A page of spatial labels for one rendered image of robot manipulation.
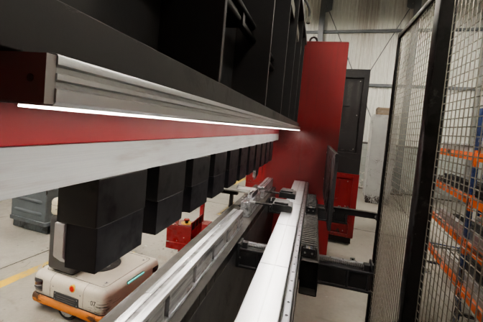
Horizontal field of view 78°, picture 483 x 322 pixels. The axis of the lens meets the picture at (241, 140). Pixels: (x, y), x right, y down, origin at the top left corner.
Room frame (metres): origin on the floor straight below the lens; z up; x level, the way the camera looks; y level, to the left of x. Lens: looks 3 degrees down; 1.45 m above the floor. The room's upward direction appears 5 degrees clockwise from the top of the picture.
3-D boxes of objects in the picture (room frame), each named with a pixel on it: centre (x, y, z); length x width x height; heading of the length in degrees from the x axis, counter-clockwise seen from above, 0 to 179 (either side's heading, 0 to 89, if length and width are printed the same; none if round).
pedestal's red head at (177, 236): (1.88, 0.31, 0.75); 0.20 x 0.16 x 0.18; 168
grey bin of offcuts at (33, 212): (3.79, 2.28, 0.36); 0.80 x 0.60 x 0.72; 161
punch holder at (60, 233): (0.58, 0.25, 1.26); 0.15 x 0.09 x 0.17; 166
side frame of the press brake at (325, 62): (3.01, -0.52, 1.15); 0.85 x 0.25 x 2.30; 76
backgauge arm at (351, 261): (1.43, -0.35, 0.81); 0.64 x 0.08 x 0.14; 76
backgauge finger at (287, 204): (1.74, -0.20, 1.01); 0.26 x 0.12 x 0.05; 76
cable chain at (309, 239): (1.26, -0.33, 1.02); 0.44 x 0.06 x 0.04; 166
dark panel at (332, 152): (2.21, -0.67, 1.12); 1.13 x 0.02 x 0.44; 166
